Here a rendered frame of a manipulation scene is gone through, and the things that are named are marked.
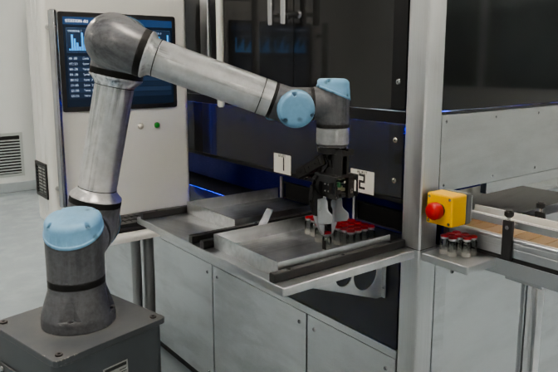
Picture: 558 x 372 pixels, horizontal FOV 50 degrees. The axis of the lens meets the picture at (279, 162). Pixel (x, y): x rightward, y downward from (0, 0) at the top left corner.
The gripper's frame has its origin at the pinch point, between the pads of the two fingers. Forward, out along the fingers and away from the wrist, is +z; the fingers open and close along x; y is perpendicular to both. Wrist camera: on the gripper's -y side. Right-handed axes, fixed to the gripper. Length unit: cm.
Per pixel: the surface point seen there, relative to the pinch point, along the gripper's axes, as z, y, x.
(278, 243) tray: 5.5, -10.8, -5.7
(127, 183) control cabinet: 2, -87, -13
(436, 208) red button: -6.9, 21.1, 14.2
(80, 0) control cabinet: -58, -87, -25
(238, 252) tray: 4.1, -7.0, -20.0
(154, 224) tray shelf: 6, -46, -22
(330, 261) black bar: 4.0, 10.0, -7.3
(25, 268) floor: 94, -292, 0
